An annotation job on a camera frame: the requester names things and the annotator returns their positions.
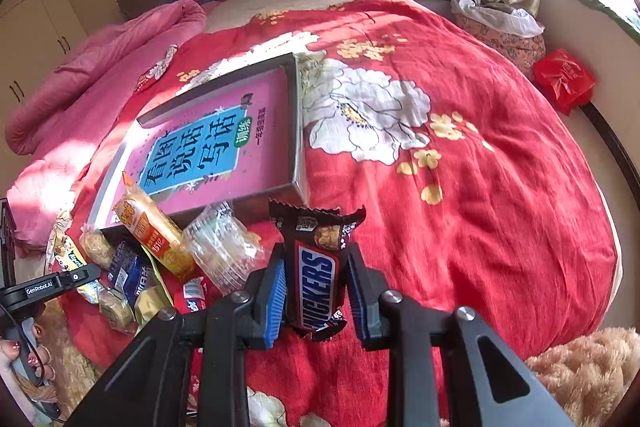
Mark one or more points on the red white snack packet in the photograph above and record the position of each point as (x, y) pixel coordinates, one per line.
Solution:
(191, 296)

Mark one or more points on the small round pastry packet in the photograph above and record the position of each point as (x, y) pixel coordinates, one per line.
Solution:
(97, 248)

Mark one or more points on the clear round pastry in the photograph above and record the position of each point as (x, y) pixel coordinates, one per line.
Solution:
(222, 247)

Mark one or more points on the orange cracker packet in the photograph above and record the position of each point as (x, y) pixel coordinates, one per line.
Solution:
(140, 215)

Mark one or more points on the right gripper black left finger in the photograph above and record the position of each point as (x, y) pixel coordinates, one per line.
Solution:
(148, 384)

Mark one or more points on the blue snack packet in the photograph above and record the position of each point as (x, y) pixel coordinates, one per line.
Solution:
(130, 271)

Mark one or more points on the beige plush blanket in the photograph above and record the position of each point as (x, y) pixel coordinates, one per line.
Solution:
(590, 375)

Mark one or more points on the yellow long bread packet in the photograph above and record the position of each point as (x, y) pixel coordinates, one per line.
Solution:
(64, 254)

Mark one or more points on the pink book box tray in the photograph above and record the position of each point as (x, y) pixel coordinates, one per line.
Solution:
(236, 139)

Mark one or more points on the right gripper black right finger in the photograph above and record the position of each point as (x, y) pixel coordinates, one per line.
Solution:
(455, 353)

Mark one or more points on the white wardrobe cabinets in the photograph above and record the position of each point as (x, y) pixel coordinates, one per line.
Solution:
(36, 36)

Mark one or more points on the left hand painted nails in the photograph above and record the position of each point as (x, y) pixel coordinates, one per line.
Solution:
(27, 356)

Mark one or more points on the yellow green tea packet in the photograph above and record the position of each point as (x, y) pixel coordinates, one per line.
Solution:
(150, 295)

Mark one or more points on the green label pastry packet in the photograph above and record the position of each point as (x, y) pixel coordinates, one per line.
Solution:
(116, 311)

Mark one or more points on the red plastic bag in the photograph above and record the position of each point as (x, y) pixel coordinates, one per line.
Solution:
(564, 81)

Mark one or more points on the Snickers bar brown wrapper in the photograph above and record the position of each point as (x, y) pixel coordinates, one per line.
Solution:
(314, 251)

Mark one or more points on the white plastic bag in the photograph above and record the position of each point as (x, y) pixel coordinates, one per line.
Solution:
(499, 16)

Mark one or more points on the red floral bedspread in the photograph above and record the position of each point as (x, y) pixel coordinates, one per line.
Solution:
(475, 191)

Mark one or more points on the pink quilt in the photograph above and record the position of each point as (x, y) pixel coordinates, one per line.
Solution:
(63, 122)

